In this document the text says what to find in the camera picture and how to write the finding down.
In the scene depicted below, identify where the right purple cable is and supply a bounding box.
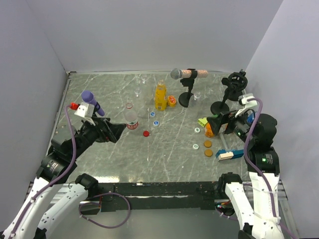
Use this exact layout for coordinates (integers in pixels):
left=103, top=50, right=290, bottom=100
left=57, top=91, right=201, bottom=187
left=243, top=97, right=297, bottom=239

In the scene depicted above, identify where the blue label water bottle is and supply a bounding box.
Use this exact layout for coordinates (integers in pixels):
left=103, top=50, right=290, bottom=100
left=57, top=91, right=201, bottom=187
left=247, top=112, right=255, bottom=124

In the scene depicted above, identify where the green toy block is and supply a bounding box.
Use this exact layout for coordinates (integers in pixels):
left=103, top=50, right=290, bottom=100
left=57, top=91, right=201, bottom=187
left=197, top=115, right=218, bottom=127

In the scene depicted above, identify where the brown cap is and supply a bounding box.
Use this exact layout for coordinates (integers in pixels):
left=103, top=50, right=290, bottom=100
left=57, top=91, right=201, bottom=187
left=204, top=149, right=213, bottom=157
left=204, top=140, right=212, bottom=148

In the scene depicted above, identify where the brown cap lower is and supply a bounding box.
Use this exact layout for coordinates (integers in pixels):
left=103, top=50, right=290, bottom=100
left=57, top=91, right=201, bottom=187
left=204, top=149, right=213, bottom=157

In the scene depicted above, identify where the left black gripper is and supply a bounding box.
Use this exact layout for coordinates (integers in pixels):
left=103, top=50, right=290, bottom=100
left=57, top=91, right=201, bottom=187
left=70, top=115, right=126, bottom=159

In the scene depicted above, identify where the purple cable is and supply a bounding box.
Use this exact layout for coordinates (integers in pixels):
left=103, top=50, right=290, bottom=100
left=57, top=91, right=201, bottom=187
left=243, top=97, right=297, bottom=239
left=9, top=104, right=78, bottom=236

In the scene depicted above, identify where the purple microphone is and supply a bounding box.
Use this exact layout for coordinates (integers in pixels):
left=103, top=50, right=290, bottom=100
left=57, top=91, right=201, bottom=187
left=81, top=90, right=105, bottom=117

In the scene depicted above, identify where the small black stand base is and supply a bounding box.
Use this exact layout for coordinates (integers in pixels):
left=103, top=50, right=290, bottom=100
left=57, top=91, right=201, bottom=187
left=228, top=91, right=243, bottom=102

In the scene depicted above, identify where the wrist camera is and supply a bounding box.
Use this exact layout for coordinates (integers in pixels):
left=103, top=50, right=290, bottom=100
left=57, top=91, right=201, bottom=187
left=70, top=102, right=96, bottom=125
left=235, top=93, right=258, bottom=118

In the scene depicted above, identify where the center black microphone stand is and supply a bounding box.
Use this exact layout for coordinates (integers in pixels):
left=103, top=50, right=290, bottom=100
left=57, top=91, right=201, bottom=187
left=178, top=78, right=196, bottom=108

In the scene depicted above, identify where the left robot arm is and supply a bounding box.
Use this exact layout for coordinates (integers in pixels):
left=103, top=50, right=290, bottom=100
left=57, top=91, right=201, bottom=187
left=0, top=117, right=126, bottom=239

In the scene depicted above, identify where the clear bottle red cap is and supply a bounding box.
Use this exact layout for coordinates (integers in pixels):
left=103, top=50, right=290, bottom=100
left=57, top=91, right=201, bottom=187
left=124, top=103, right=139, bottom=130

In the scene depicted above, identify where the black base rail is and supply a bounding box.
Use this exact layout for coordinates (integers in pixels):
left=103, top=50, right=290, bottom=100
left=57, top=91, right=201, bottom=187
left=83, top=180, right=230, bottom=212

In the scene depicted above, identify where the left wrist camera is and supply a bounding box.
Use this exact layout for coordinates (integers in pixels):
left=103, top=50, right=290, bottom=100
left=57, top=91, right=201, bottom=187
left=70, top=102, right=96, bottom=125

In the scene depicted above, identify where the right black microphone stand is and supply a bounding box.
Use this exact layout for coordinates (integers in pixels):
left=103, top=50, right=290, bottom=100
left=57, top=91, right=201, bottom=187
left=210, top=69, right=248, bottom=115

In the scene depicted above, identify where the grey rod tool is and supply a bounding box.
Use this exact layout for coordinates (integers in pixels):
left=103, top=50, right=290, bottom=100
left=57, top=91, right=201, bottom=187
left=219, top=132, right=229, bottom=150

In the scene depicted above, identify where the brown cap upper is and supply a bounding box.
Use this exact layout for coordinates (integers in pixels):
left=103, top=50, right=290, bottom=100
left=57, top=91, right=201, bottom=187
left=204, top=140, right=212, bottom=148

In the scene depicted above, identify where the yellow juice bottle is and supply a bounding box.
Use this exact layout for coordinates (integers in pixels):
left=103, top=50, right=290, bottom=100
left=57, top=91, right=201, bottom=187
left=155, top=80, right=167, bottom=111

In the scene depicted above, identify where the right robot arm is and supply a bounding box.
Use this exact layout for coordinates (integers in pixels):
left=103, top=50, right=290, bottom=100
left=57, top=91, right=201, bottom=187
left=207, top=111, right=284, bottom=239

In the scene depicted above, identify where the blue white block toy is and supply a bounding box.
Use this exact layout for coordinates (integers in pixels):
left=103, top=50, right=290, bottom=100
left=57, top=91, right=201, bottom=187
left=215, top=149, right=244, bottom=161

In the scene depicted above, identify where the yellow red toy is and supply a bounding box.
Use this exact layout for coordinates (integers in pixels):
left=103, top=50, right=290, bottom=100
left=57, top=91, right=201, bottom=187
left=167, top=95, right=176, bottom=107

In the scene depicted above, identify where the orange pill bottle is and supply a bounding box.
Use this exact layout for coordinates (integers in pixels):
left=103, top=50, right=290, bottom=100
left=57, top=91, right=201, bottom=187
left=204, top=123, right=215, bottom=138

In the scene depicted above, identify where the black microphone stand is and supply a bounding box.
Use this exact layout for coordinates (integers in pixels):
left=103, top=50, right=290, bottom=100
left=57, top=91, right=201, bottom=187
left=178, top=78, right=196, bottom=108
left=210, top=69, right=248, bottom=115

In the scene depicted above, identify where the small clear open bottle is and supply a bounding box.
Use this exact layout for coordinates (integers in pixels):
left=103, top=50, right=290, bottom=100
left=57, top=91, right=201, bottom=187
left=193, top=92, right=201, bottom=102

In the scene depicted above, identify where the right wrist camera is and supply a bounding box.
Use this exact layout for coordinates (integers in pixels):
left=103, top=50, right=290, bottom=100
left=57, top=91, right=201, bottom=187
left=235, top=93, right=258, bottom=118

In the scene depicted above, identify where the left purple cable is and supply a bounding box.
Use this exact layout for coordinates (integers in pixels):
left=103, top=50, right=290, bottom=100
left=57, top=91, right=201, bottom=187
left=9, top=104, right=78, bottom=236

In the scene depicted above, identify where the silver head pink microphone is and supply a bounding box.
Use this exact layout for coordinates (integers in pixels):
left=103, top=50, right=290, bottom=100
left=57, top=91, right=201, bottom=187
left=170, top=68, right=208, bottom=80

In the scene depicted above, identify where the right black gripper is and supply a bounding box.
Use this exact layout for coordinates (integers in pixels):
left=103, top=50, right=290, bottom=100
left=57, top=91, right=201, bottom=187
left=206, top=105, right=255, bottom=143

